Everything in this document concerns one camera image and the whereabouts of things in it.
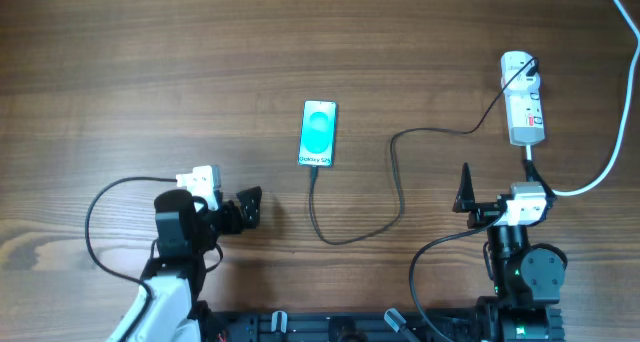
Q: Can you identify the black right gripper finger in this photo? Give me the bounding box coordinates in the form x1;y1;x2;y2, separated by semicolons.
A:
523;159;556;200
453;162;476;212

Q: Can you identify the Galaxy S25 smartphone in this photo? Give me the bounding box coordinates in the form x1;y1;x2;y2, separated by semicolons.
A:
298;100;338;167

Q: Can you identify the black USB charger cable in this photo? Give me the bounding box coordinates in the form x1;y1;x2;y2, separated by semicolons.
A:
307;56;540;246

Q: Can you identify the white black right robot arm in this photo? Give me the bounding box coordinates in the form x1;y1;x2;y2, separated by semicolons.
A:
452;160;568;341

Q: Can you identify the white power strip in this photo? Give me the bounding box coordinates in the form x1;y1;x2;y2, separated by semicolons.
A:
500;51;545;146

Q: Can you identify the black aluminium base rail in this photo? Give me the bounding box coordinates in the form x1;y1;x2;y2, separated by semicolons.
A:
203;306;566;342

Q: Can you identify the white power strip cord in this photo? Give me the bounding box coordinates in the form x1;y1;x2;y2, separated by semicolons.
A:
525;0;640;198

